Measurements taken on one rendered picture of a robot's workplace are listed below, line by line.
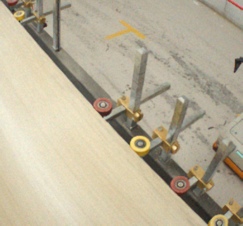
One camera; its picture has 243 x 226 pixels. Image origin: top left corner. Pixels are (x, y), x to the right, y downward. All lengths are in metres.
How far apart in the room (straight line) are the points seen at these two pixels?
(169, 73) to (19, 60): 1.68
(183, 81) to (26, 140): 1.94
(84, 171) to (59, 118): 0.28
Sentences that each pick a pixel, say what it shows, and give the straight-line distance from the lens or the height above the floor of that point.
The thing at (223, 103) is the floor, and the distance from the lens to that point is 2.96.
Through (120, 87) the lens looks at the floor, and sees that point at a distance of 2.85.
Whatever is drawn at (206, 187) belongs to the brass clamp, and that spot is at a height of 0.82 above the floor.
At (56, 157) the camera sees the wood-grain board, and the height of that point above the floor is 0.90.
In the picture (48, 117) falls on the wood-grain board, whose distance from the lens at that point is 1.43.
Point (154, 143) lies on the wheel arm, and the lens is 1.44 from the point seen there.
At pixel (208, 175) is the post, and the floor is 0.89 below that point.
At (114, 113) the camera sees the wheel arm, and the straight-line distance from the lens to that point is 1.56.
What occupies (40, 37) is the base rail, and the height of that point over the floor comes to 0.70.
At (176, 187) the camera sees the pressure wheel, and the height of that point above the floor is 0.91.
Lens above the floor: 1.98
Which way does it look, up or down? 47 degrees down
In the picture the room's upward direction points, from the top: 7 degrees clockwise
